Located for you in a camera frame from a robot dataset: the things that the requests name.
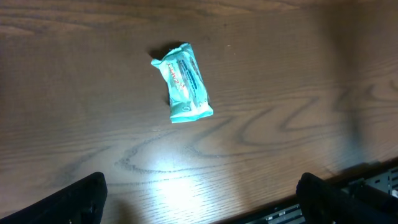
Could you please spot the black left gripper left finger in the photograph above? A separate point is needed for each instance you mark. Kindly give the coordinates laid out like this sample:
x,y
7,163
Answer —
x,y
80,203

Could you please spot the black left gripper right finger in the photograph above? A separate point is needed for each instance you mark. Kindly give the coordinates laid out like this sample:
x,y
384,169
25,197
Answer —
x,y
321,202

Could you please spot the teal snack wrapper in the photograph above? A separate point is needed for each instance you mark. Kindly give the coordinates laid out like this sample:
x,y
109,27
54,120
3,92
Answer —
x,y
188,97

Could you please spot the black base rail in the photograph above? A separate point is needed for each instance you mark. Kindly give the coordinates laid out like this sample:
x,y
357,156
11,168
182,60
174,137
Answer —
x,y
289,211

